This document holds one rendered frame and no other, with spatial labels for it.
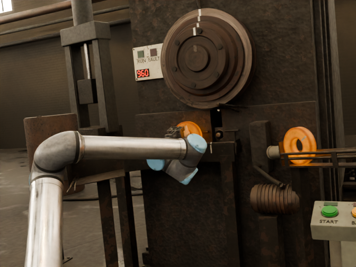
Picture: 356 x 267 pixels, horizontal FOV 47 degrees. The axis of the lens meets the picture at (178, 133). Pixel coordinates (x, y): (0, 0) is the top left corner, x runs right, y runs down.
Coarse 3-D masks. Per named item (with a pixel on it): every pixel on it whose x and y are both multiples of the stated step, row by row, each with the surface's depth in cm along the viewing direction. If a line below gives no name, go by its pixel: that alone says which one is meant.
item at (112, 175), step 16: (80, 160) 205; (96, 160) 207; (112, 160) 208; (80, 176) 206; (96, 176) 200; (112, 176) 192; (112, 208) 201; (112, 224) 197; (112, 240) 198; (112, 256) 198
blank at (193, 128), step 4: (180, 124) 207; (184, 124) 206; (188, 124) 205; (192, 124) 204; (196, 124) 205; (184, 128) 206; (188, 128) 205; (192, 128) 204; (196, 128) 203; (192, 132) 204; (196, 132) 203; (200, 132) 204
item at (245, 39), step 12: (192, 12) 194; (204, 12) 192; (216, 12) 189; (180, 24) 198; (240, 24) 185; (168, 36) 201; (240, 36) 186; (252, 48) 189; (252, 60) 185; (168, 84) 204; (240, 84) 188; (180, 96) 202; (228, 96) 191; (204, 108) 197
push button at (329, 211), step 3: (324, 207) 110; (327, 207) 110; (330, 207) 110; (333, 207) 109; (324, 210) 109; (327, 210) 109; (330, 210) 108; (333, 210) 108; (336, 210) 108; (324, 213) 108; (327, 213) 108; (330, 213) 108; (333, 213) 107; (336, 213) 108; (327, 216) 108; (330, 216) 108
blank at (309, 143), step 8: (296, 128) 164; (304, 128) 164; (288, 136) 169; (296, 136) 165; (304, 136) 161; (312, 136) 161; (288, 144) 170; (304, 144) 162; (312, 144) 159; (288, 152) 170; (296, 160) 167; (304, 160) 163
